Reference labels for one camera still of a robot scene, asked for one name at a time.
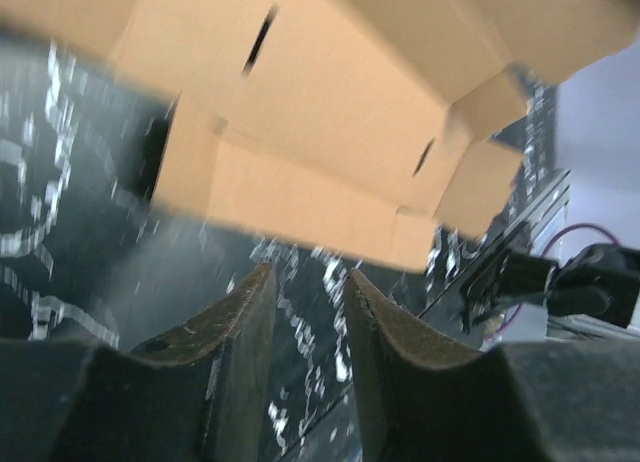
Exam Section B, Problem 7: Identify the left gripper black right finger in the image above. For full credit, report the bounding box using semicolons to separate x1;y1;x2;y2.
344;270;639;461

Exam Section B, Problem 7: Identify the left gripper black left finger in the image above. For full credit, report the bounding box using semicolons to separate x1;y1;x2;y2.
1;264;276;461

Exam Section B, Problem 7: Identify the cardboard box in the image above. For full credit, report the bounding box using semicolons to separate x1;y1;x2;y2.
1;0;639;272

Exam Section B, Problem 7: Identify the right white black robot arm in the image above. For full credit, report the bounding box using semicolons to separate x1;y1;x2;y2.
458;244;639;332

